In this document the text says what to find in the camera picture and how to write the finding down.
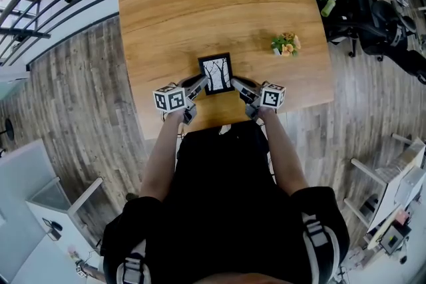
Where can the glass desk divider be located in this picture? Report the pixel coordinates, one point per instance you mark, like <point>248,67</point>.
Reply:
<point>50,196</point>

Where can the black computer mouse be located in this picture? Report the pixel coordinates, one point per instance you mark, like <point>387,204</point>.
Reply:
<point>56,226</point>

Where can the white desk with bar legs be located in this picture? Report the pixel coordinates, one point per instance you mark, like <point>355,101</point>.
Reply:
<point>367,171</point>

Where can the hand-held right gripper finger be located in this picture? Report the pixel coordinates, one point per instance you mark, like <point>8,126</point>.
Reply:
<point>244,88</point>

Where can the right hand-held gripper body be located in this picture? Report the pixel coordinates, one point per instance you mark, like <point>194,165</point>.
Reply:
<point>271,96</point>

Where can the potted flowers in white pot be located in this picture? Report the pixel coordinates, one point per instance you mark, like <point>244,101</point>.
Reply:
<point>286,45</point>

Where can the person's right forearm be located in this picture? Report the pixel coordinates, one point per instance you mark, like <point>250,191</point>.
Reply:
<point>283,156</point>

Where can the white partition panel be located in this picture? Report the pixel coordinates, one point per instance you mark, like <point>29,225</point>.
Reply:
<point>23,173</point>

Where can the black picture frame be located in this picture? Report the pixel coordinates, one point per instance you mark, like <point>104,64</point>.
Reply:
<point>216,73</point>

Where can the white desk with slanted leg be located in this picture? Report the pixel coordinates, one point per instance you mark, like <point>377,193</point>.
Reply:
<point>73,239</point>

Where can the black office chair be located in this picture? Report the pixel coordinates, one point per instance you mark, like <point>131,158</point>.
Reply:
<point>379,30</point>
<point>339,23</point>

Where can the small dark box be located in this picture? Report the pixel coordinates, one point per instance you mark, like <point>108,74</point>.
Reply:
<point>55,236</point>

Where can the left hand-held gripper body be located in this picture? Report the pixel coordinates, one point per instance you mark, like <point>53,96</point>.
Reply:
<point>169,98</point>

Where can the grey device with green screen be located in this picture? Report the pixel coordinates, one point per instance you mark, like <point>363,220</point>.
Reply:
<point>394,239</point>

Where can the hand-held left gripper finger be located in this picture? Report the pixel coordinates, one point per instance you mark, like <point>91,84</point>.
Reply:
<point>198,86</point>

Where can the person's left forearm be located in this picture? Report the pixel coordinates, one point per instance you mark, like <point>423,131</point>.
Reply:
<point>159,163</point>

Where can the person's black clothing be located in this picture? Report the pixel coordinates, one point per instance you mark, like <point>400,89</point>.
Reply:
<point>226,193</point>

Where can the small pink item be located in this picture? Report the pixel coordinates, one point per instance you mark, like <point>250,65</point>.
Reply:
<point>401,217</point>

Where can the black metal railing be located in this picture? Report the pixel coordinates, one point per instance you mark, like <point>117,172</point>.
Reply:
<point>30,33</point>

